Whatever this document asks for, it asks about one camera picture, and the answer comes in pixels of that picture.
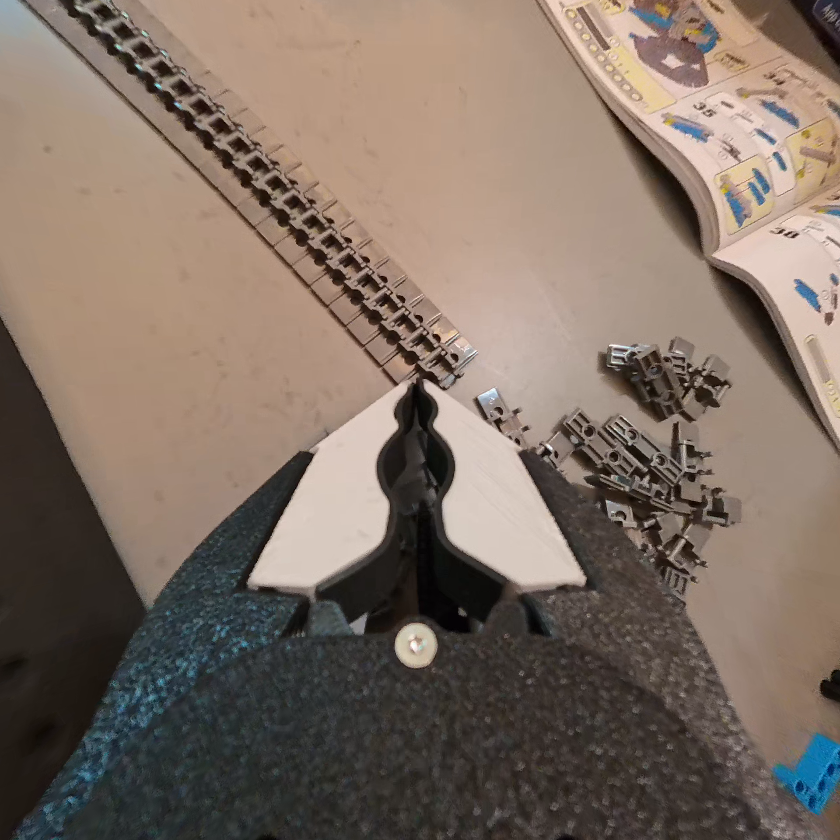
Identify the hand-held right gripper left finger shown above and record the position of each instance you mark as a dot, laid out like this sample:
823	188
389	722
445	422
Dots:
328	512

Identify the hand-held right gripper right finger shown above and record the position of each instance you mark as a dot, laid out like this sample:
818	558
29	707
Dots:
505	512

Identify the pile of grey track links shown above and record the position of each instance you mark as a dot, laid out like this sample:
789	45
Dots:
643	459

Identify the grey desk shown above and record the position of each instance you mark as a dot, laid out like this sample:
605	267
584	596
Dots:
492	197

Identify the small black toy part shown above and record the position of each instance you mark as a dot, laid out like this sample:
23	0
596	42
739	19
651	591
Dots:
832	682

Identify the blue toy brick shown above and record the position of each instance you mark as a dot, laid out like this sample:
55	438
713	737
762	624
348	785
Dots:
810	774

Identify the instruction booklet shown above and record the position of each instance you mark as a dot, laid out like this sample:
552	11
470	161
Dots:
722	118

